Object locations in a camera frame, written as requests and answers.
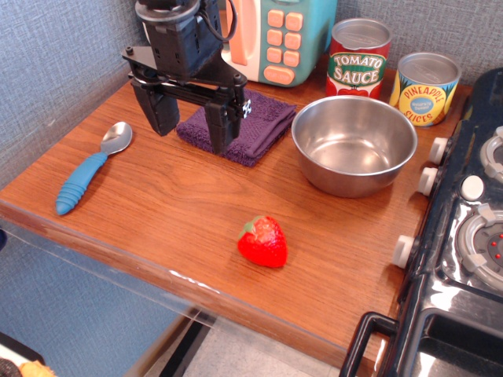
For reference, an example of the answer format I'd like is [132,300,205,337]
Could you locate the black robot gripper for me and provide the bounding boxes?
[122,1,248,155]

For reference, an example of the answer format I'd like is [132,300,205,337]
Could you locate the purple cloth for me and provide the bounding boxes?
[176,90,296,167]

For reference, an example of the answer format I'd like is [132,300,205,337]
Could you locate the steel bowl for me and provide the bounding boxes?
[291,95,418,198]

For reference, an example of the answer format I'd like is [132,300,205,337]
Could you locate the teal toy microwave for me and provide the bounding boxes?
[221,0,338,87]

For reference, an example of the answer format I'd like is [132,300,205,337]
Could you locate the red toy strawberry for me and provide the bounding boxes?
[237,216,288,268]

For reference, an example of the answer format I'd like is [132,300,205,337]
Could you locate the tomato sauce can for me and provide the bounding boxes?
[325,18,392,99]

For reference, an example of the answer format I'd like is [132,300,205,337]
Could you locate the pineapple slices can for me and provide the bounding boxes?
[389,52,461,127]

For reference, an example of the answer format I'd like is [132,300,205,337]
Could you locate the black toy stove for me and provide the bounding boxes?
[340,68,502,376]

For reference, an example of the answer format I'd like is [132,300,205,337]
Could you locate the blue handled metal spoon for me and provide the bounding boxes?
[55,122,133,215]

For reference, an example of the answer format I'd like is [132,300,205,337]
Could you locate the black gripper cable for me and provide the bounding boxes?
[198,0,239,43]

